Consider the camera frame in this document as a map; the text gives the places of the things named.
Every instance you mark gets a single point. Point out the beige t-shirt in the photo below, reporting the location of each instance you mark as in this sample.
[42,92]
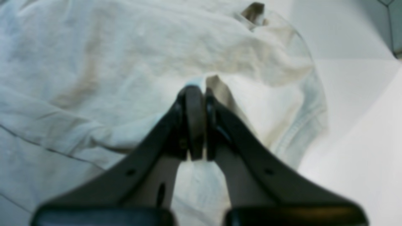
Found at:
[84,81]

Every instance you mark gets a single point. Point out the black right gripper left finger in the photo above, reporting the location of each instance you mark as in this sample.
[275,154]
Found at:
[138,190]

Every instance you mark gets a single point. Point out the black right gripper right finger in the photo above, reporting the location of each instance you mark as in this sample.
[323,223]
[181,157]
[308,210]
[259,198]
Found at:
[264,191]

